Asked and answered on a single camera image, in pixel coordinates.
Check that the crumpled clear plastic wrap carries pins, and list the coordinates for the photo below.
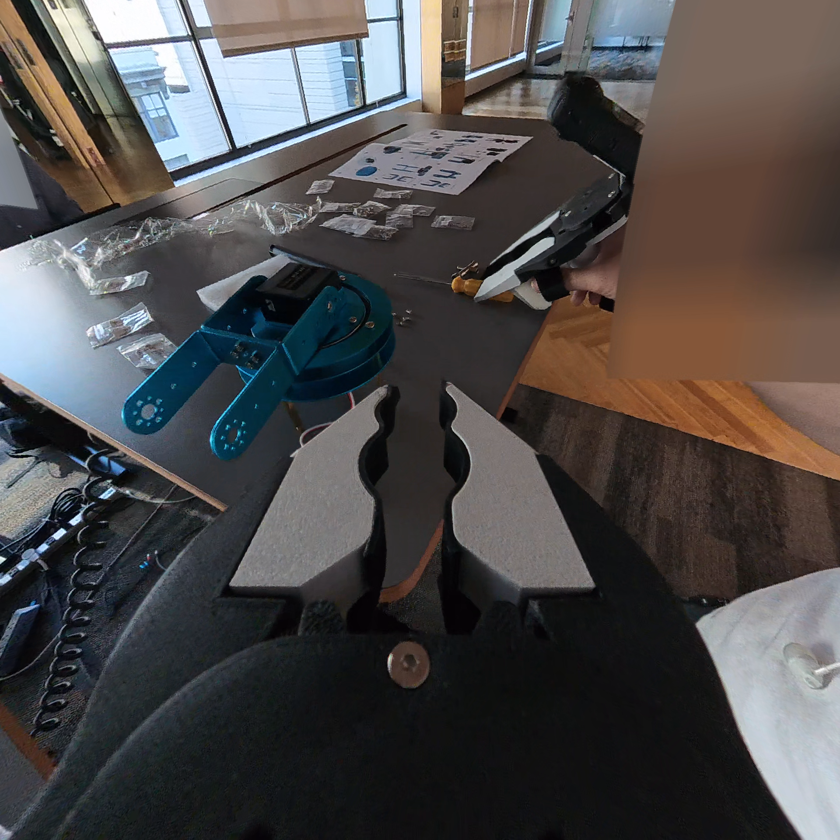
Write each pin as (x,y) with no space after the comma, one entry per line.
(282,216)
(131,236)

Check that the black power strip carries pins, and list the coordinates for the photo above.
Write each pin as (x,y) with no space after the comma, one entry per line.
(49,541)

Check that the blue toy robot arm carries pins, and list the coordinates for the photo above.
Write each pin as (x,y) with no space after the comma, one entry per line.
(170,387)

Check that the black office chair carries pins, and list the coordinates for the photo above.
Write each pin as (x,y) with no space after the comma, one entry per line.
(584,118)

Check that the small clear parts bag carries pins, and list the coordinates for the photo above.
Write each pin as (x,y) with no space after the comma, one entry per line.
(118,325)
(148,351)
(118,283)

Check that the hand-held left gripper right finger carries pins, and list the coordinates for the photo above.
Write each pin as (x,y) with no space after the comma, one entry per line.
(512,518)

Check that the person's right hand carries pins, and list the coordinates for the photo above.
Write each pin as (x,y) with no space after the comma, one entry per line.
(597,282)

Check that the white foam block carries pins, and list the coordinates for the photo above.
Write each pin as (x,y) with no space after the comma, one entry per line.
(223,289)

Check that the window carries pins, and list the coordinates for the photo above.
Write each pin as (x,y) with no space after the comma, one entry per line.
(262,85)

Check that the cluster of clear parts bags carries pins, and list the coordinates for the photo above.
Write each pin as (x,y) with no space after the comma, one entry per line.
(344,223)

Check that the printed instruction sheet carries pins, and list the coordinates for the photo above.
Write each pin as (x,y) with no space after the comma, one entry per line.
(485,164)

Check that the wooden pillar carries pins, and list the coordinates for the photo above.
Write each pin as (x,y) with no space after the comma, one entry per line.
(436,52)

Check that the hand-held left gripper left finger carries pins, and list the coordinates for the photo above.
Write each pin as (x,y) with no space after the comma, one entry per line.
(315,512)

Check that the dark grey desk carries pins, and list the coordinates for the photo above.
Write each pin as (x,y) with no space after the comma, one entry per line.
(426,354)

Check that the beige roller blind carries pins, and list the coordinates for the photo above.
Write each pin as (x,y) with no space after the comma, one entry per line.
(282,26)

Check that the person's white shirt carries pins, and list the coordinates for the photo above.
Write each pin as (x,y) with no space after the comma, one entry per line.
(774,735)

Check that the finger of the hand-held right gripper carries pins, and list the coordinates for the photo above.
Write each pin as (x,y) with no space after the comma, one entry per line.
(525,246)
(499,285)

